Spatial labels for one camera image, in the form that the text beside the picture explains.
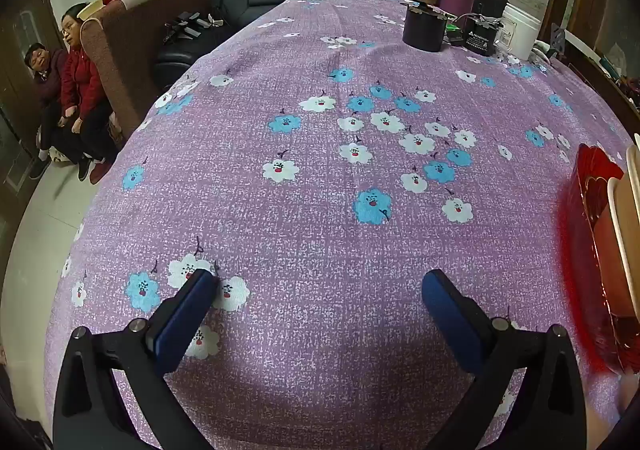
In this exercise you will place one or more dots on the purple floral tablecloth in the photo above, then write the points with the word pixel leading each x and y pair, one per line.
pixel 310 210

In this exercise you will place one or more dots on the black remote controls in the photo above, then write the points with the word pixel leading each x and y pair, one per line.
pixel 187 27

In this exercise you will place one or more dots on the white cloth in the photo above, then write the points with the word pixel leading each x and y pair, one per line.
pixel 542 52

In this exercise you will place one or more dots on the cream plastic bowl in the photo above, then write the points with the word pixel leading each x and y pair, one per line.
pixel 625 220
pixel 94 9

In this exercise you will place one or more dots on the dark purple cylindrical container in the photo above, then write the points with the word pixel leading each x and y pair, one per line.
pixel 424 30

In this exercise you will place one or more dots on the brown wooden headboard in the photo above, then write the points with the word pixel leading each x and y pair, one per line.
pixel 605 80

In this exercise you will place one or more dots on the white plastic jar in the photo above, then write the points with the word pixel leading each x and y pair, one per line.
pixel 521 32

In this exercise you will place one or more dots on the black battery box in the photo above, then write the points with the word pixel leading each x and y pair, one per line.
pixel 481 36

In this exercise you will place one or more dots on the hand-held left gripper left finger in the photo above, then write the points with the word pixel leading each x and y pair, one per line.
pixel 182 320

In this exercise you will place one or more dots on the brown wooden door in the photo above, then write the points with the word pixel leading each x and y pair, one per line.
pixel 25 95

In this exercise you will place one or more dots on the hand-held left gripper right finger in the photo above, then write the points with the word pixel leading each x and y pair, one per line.
pixel 450 315

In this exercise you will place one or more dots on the green packet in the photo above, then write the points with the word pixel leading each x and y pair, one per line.
pixel 455 34

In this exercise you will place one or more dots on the grey patterned holder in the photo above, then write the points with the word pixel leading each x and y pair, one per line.
pixel 558 39

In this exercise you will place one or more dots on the brown armchair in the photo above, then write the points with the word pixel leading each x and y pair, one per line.
pixel 135 45

